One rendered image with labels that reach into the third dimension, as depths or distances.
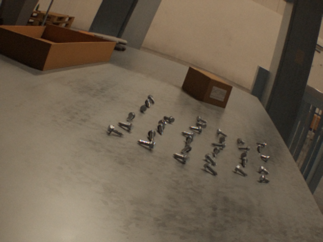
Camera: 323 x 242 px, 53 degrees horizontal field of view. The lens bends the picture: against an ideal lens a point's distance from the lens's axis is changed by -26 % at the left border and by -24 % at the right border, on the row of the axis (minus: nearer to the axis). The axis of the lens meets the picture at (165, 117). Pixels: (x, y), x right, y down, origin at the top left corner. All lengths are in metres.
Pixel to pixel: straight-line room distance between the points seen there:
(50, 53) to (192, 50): 9.04
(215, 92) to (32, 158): 0.73
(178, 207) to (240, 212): 0.08
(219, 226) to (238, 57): 9.36
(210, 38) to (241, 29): 0.89
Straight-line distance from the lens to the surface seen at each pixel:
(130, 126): 0.58
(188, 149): 0.58
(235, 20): 9.74
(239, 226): 0.40
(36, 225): 0.27
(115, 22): 2.01
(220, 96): 1.05
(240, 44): 9.71
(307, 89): 2.68
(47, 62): 0.79
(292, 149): 2.83
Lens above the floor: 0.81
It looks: 13 degrees down
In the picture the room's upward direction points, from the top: 21 degrees clockwise
